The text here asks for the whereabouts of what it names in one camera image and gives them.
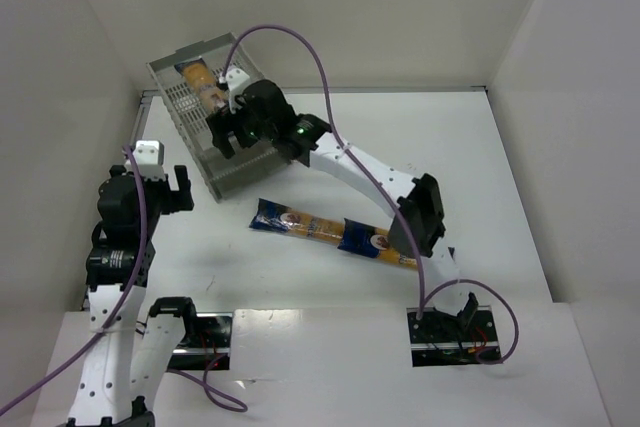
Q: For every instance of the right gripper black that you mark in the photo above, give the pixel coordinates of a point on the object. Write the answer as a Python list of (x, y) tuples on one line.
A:
[(232, 125)]

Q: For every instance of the grey three-tier tray shelf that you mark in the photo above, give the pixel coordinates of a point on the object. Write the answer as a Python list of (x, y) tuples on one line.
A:
[(223, 177)]

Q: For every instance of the aluminium frame rail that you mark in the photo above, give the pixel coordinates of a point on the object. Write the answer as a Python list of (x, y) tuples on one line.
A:
[(122, 249)]

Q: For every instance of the wide spaghetti bag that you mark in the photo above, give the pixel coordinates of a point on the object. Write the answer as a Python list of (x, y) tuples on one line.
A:
[(371, 242)]

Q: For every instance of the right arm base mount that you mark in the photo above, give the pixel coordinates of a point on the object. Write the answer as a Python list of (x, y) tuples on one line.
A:
[(436, 341)]

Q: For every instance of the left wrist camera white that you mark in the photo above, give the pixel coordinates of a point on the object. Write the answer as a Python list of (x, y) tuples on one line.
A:
[(149, 158)]

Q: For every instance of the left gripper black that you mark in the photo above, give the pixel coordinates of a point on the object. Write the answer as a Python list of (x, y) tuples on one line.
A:
[(163, 189)]

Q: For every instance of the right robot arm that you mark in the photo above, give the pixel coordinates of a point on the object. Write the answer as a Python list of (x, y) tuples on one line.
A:
[(414, 205)]

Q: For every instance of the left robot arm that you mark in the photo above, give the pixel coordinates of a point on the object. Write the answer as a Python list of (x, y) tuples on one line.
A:
[(122, 371)]

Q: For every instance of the long spaghetti bag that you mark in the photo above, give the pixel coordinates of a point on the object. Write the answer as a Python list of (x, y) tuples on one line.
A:
[(277, 218)]

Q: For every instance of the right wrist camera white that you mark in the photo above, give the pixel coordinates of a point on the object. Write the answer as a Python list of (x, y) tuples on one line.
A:
[(233, 83)]

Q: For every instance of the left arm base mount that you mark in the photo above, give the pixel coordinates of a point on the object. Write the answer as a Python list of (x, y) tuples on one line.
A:
[(209, 341)]

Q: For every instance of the small spaghetti bag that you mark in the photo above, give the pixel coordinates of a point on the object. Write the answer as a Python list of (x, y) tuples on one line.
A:
[(202, 82)]

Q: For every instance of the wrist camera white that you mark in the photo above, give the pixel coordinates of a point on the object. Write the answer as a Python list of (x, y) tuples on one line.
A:
[(233, 83), (149, 158)]

